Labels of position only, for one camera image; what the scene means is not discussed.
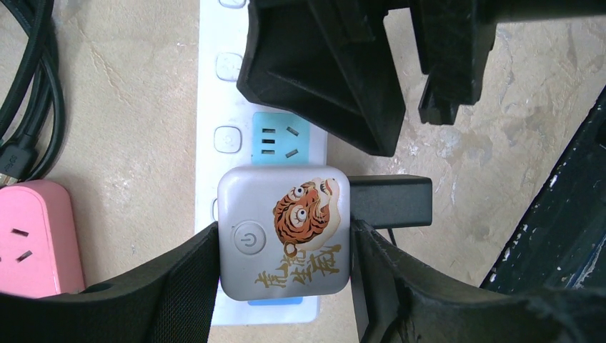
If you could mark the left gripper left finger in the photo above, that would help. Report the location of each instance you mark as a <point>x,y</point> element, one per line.
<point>168,299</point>

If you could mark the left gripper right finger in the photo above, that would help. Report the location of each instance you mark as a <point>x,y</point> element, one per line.
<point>398,298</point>

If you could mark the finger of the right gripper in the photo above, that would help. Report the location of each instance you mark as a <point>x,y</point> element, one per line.
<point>328,62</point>
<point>454,39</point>

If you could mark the black plug with cable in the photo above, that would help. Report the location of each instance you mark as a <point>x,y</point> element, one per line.
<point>391,202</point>

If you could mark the white power strip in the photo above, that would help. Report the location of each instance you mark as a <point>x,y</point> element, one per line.
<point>231,131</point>

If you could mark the white orange plug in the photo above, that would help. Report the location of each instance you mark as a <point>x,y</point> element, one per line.
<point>283,231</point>

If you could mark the pink power socket block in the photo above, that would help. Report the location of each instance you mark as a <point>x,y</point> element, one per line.
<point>39,248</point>

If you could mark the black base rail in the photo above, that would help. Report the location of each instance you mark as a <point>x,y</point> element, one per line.
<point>560,240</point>

